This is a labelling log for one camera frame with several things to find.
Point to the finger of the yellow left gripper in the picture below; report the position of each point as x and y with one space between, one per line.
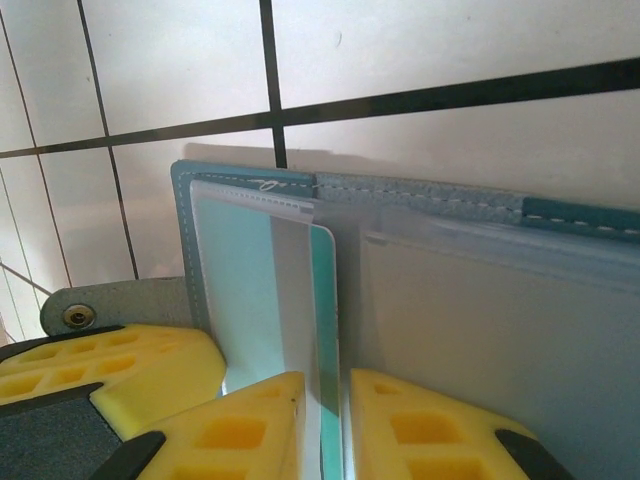
175 360

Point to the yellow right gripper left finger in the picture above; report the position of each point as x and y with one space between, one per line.
270 415

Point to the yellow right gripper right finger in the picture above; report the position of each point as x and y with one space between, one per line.
380 440

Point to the teal white card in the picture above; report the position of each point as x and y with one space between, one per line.
235 275

